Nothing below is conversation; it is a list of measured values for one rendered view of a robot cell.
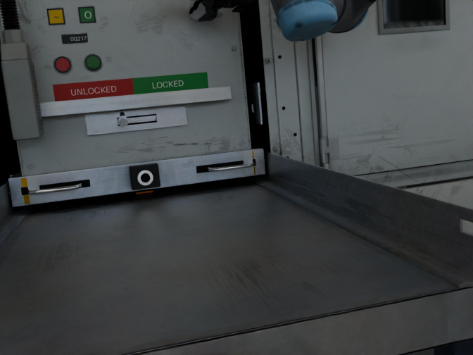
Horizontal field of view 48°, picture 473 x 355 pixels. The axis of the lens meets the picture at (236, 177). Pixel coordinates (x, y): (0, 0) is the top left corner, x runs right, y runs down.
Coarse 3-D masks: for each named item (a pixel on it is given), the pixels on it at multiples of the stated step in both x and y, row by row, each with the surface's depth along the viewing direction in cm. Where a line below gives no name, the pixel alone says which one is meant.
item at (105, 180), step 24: (96, 168) 110; (120, 168) 111; (168, 168) 114; (192, 168) 115; (240, 168) 118; (264, 168) 119; (24, 192) 107; (72, 192) 109; (96, 192) 111; (120, 192) 112
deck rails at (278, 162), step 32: (288, 160) 105; (0, 192) 100; (288, 192) 103; (320, 192) 90; (352, 192) 78; (384, 192) 69; (0, 224) 96; (352, 224) 76; (384, 224) 70; (416, 224) 63; (448, 224) 56; (416, 256) 60; (448, 256) 57
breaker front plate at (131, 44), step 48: (48, 0) 105; (96, 0) 107; (144, 0) 109; (48, 48) 106; (96, 48) 108; (144, 48) 110; (192, 48) 113; (240, 48) 115; (48, 96) 107; (240, 96) 117; (48, 144) 108; (96, 144) 110; (144, 144) 113; (192, 144) 115; (240, 144) 118
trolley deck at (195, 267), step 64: (256, 192) 109; (0, 256) 77; (64, 256) 74; (128, 256) 71; (192, 256) 69; (256, 256) 66; (320, 256) 64; (384, 256) 62; (0, 320) 53; (64, 320) 52; (128, 320) 50; (192, 320) 49; (256, 320) 48; (320, 320) 48; (384, 320) 49; (448, 320) 51
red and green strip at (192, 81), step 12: (60, 84) 107; (72, 84) 108; (84, 84) 108; (96, 84) 109; (108, 84) 109; (120, 84) 110; (132, 84) 111; (144, 84) 111; (156, 84) 112; (168, 84) 112; (180, 84) 113; (192, 84) 114; (204, 84) 114; (60, 96) 107; (72, 96) 108; (84, 96) 109; (96, 96) 109
